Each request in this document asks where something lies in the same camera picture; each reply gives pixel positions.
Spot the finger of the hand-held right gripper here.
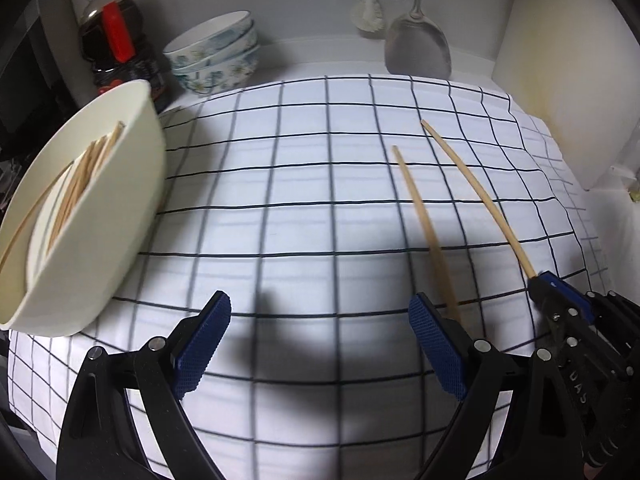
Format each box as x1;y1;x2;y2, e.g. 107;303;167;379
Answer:
528;279;603;358
539;271;640;333

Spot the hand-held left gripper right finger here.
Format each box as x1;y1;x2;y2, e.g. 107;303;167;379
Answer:
408;292;586;480

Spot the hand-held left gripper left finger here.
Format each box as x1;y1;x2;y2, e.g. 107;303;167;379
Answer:
56;290;232;480

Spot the straight wooden chopstick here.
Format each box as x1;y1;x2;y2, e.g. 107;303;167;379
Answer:
391;145;462;322

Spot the curved wooden chopstick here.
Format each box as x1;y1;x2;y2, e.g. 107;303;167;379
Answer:
421;119;538;280

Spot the cream round basin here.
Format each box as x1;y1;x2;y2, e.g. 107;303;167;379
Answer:
0;79;167;337

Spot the bundle of wooden chopsticks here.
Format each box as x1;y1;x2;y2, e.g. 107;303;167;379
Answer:
0;121;126;271

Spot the white black-grid cloth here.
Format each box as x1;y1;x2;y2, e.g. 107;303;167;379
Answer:
7;74;608;480

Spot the white cutting board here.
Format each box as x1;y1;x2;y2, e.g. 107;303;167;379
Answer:
492;0;640;191

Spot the blue floral ceramic bowl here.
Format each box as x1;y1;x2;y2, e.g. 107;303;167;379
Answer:
170;35;258;78
162;10;253;68
175;47;262;97

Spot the metal spatula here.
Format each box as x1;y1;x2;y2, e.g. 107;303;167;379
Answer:
384;0;452;80

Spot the dark soy sauce bottle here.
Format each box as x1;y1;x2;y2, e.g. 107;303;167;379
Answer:
77;0;168;113

